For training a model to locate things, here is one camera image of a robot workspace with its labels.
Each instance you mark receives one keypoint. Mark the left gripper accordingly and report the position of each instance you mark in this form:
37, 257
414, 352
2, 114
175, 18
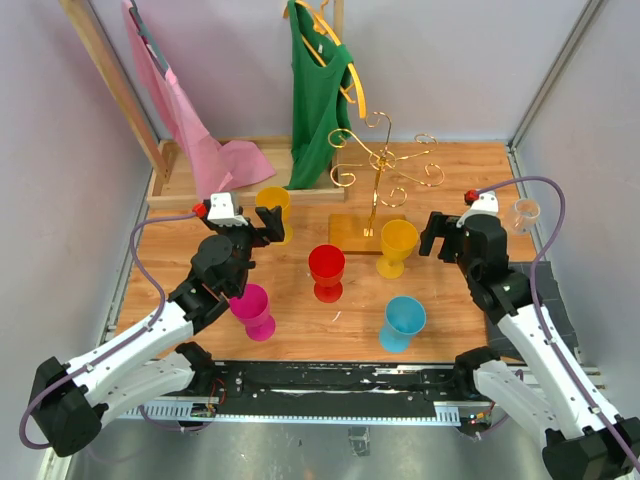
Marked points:
272, 232

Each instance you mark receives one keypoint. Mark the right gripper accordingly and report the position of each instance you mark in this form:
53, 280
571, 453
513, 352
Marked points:
440, 225

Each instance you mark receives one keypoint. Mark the yellow goblet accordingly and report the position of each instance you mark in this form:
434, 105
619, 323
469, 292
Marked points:
273, 196
398, 239

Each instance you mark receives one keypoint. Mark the clear wine glass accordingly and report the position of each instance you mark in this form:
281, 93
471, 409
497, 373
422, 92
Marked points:
522, 216

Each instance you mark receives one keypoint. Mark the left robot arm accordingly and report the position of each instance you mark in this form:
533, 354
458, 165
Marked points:
72, 401

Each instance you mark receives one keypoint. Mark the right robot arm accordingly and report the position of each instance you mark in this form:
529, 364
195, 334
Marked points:
580, 434

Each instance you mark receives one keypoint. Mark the wooden rack base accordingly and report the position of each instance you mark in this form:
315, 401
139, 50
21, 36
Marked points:
348, 232

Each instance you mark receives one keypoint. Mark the red goblet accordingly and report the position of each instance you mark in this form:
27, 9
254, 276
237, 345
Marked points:
327, 263

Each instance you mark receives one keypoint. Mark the magenta goblet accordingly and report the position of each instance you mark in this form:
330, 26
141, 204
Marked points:
252, 310

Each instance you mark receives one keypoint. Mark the pink cloth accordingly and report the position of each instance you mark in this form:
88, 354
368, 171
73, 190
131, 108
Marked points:
216, 167

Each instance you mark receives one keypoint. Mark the blue goblet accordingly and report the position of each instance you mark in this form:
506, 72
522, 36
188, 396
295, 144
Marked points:
404, 318

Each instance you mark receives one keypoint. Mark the dark grey checked cloth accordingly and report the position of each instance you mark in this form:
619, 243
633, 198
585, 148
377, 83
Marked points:
548, 290

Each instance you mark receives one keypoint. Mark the green tank top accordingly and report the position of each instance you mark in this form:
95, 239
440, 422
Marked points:
319, 71

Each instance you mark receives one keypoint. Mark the yellow clothes hanger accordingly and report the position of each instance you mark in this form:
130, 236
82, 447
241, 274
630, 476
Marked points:
354, 92

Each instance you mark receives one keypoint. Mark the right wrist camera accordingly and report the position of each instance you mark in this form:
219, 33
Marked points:
481, 203

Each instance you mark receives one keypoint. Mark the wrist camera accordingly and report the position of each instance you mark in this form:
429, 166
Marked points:
223, 212
481, 203

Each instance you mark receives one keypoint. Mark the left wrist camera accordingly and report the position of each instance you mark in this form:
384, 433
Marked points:
223, 212

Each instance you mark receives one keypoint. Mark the gold wire glass rack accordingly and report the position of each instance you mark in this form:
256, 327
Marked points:
385, 160

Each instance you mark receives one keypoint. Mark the black mounting rail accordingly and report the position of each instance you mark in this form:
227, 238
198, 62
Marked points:
319, 392

